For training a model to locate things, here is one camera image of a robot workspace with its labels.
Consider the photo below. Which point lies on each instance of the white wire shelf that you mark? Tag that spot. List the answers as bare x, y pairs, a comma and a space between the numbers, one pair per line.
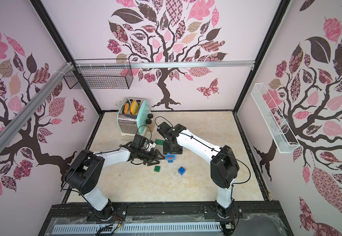
268, 102

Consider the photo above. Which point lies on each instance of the mint green toaster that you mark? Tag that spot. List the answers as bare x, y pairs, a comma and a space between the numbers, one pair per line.
132, 116

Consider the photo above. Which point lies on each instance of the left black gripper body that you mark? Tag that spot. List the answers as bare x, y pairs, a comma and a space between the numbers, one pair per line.
145, 155

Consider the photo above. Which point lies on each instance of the white cable duct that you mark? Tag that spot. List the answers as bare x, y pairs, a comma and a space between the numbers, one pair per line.
135, 228

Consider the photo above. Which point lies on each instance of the dark green square lego brick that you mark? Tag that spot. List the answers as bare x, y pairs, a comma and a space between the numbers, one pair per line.
157, 169

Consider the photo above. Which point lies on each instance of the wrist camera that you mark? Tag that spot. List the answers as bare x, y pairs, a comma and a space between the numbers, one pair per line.
141, 142
166, 131

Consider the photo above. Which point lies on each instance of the dark green long lego brick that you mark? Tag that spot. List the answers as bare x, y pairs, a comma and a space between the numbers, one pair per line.
159, 142

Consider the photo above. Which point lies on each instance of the aluminium rail left wall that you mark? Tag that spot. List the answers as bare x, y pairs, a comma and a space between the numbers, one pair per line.
18, 122

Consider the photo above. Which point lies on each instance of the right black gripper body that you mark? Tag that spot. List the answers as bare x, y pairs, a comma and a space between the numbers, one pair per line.
172, 144

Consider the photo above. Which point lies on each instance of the black wire basket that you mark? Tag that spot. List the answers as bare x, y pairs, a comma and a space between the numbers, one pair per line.
116, 74

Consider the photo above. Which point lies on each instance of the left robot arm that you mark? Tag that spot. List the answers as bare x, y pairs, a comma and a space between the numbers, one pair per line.
85, 171

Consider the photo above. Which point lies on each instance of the aluminium rail back wall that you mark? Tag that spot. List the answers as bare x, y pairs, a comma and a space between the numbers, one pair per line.
173, 64

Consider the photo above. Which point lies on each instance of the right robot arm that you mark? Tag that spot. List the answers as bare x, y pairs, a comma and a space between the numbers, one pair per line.
224, 167

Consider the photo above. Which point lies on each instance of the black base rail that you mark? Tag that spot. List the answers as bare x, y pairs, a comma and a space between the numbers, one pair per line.
207, 210

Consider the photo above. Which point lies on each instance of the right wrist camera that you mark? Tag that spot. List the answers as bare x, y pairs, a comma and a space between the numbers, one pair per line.
166, 131

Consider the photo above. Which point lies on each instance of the aluminium rail wall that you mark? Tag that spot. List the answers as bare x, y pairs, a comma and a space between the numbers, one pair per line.
18, 122
173, 64

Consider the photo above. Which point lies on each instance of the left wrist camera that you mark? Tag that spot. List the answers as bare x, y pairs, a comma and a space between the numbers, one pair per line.
141, 142

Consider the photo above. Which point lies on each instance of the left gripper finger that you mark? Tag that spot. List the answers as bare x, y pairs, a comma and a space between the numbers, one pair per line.
157, 155
153, 162

